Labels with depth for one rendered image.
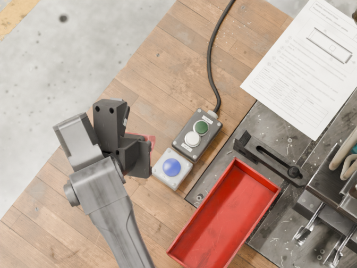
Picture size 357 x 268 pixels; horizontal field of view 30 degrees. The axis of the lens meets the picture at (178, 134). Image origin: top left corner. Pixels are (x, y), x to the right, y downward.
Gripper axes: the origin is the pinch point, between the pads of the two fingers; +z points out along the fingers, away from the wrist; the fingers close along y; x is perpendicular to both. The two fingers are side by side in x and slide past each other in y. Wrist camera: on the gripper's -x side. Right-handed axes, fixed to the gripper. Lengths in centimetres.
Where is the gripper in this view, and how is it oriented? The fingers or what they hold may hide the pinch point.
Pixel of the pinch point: (144, 139)
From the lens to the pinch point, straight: 120.3
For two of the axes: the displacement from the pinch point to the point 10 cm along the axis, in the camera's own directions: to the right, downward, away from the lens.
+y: -9.2, -1.3, 3.6
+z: 3.8, -3.1, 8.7
